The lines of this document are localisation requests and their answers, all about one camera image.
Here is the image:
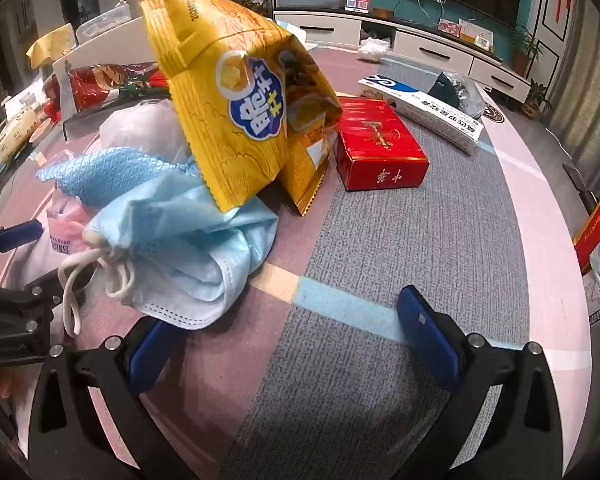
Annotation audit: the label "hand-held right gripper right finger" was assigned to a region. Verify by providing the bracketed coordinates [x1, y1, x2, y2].
[396, 284, 566, 480]

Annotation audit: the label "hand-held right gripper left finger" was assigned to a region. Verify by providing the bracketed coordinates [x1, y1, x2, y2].
[27, 316, 203, 480]

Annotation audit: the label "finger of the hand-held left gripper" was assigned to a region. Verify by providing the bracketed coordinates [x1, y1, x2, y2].
[0, 266, 88, 366]
[0, 219, 45, 266]

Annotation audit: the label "pink plastic bag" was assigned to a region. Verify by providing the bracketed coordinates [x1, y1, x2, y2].
[27, 194, 101, 283]

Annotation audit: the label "blue textured cloth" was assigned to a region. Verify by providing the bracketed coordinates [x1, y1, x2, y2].
[36, 147, 198, 208]

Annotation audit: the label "blue face mask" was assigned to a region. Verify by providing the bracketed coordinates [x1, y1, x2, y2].
[62, 180, 280, 336]

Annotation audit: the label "white blue ointment box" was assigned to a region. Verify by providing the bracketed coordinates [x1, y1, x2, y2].
[358, 74, 483, 156]

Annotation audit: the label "yellow snack bag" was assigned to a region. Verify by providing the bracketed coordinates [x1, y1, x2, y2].
[140, 0, 343, 217]

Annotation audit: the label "striped grey pink mat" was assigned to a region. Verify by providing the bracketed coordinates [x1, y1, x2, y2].
[0, 42, 596, 480]

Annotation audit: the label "clutter of boxes and bottles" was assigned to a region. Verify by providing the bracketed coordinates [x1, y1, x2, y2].
[0, 85, 51, 181]

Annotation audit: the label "translucent white plastic bag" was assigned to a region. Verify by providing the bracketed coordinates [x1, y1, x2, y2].
[100, 100, 191, 162]

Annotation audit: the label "red snack bag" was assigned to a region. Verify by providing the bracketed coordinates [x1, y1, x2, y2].
[67, 62, 173, 113]

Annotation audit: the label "yellow cloth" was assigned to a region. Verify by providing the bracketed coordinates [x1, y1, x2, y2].
[26, 22, 76, 68]

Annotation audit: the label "red cardboard box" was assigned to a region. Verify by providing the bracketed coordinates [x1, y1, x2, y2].
[334, 96, 430, 192]

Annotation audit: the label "red paper bag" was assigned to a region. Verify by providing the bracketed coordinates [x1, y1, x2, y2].
[573, 191, 600, 271]

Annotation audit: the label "dark brown flat board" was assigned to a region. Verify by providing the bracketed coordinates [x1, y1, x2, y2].
[562, 165, 597, 211]

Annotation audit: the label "clear plastic container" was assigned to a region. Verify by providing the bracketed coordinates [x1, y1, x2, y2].
[75, 2, 132, 43]

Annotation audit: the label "black plastic bag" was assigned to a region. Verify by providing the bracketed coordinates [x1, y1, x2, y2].
[427, 71, 487, 120]

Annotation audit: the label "small potted plant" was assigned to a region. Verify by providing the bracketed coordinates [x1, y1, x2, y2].
[522, 80, 553, 121]

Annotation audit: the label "white television cabinet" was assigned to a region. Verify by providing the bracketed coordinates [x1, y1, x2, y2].
[272, 7, 531, 101]

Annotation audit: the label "crumpled white bag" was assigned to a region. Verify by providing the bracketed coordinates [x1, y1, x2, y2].
[358, 37, 391, 61]

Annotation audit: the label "striped curtains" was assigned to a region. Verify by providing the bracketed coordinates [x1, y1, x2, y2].
[545, 0, 600, 186]

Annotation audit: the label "tall potted plant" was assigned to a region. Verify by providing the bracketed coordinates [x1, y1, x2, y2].
[510, 25, 546, 77]

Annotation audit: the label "desk calendar and cards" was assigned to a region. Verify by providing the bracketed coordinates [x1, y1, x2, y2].
[437, 19, 496, 52]

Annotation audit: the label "green plant in dark basket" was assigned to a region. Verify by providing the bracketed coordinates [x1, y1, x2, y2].
[226, 0, 274, 20]

